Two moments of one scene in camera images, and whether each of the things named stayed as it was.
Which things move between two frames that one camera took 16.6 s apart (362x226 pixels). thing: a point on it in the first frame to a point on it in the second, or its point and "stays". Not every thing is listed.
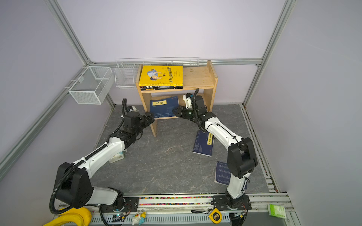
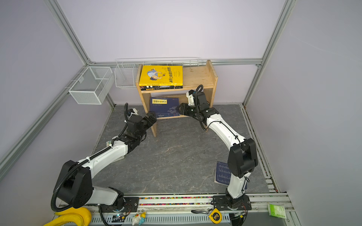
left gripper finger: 149,116 stays
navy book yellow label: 203,143 to 164,105
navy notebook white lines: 222,174 stays
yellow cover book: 160,75 stays
